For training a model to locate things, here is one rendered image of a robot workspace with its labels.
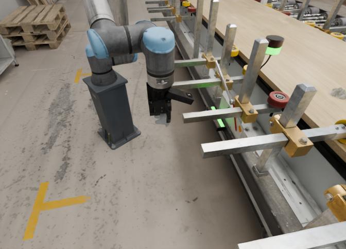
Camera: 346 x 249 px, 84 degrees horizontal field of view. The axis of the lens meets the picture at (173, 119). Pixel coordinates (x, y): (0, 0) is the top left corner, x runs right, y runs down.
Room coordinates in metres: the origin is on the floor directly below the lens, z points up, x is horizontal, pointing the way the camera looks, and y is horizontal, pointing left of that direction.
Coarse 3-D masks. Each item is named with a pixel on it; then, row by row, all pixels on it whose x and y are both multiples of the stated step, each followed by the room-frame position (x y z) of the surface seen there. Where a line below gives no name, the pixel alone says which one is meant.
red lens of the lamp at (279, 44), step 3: (267, 39) 0.67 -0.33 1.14; (270, 42) 0.66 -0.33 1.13; (273, 42) 0.65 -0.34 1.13; (276, 42) 0.65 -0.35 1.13; (279, 42) 0.65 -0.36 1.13; (282, 42) 0.66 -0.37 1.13; (270, 45) 0.66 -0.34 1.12; (273, 45) 0.65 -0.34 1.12; (276, 45) 0.65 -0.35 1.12; (279, 45) 0.65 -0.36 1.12
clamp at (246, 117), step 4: (236, 96) 0.71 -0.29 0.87; (236, 100) 0.68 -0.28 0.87; (236, 104) 0.67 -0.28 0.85; (240, 104) 0.65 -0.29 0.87; (244, 104) 0.65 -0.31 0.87; (248, 104) 0.65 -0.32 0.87; (240, 108) 0.63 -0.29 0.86; (244, 108) 0.62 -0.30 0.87; (248, 108) 0.62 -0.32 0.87; (252, 108) 0.62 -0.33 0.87; (244, 112) 0.60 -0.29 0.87; (248, 112) 0.60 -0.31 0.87; (256, 112) 0.60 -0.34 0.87; (240, 116) 0.62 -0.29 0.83; (244, 116) 0.59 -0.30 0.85; (248, 116) 0.58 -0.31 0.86; (252, 116) 0.58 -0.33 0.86; (256, 116) 0.59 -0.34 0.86; (244, 120) 0.59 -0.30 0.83; (248, 120) 0.58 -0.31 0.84; (252, 120) 0.59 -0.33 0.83
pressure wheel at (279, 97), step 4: (272, 92) 0.69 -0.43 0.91; (276, 92) 0.69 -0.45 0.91; (280, 92) 0.69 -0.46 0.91; (268, 96) 0.68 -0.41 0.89; (272, 96) 0.66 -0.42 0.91; (276, 96) 0.66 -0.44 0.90; (280, 96) 0.65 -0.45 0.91; (284, 96) 0.66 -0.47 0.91; (288, 96) 0.66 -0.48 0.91; (268, 100) 0.66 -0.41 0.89; (272, 100) 0.64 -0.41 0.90; (276, 100) 0.63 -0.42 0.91; (280, 100) 0.63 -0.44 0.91; (284, 100) 0.63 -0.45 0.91; (288, 100) 0.63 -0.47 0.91; (272, 104) 0.63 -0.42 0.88; (276, 104) 0.62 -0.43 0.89; (280, 104) 0.62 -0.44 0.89; (284, 104) 0.62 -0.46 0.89; (280, 108) 0.62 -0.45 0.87
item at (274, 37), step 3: (267, 36) 0.69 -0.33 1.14; (270, 36) 0.69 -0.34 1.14; (273, 36) 0.69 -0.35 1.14; (276, 36) 0.69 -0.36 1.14; (279, 36) 0.69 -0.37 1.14; (270, 39) 0.67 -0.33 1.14; (273, 39) 0.66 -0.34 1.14; (276, 39) 0.66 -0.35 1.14; (279, 39) 0.66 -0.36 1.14; (282, 39) 0.66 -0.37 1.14; (267, 54) 0.66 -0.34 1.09; (264, 57) 0.66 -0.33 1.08; (267, 60) 0.68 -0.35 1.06; (264, 63) 0.68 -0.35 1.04; (261, 66) 0.68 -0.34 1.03
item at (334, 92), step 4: (336, 88) 0.70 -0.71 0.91; (340, 88) 0.71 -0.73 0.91; (328, 92) 0.69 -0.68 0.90; (332, 92) 0.68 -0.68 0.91; (336, 92) 0.67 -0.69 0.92; (340, 92) 0.68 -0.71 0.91; (344, 92) 0.68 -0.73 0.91; (336, 96) 0.66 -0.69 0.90; (340, 96) 0.65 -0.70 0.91; (344, 96) 0.65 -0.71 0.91
